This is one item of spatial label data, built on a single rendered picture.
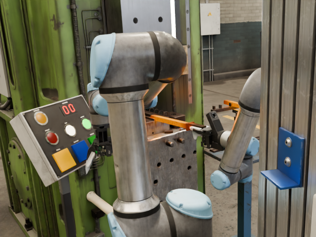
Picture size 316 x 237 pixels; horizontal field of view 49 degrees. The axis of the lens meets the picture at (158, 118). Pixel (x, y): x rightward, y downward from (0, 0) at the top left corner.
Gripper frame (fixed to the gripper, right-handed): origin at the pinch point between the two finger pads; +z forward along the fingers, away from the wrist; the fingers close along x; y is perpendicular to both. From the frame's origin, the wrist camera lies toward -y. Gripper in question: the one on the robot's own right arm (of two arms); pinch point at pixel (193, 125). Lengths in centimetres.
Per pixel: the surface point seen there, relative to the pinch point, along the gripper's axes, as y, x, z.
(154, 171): 27.3, -8.4, 22.1
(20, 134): -11, -74, 12
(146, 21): -49, -3, 27
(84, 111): -13, -44, 20
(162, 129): 7.4, 2.6, 27.8
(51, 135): -9, -64, 8
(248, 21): -52, 666, 504
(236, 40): -5, 629, 513
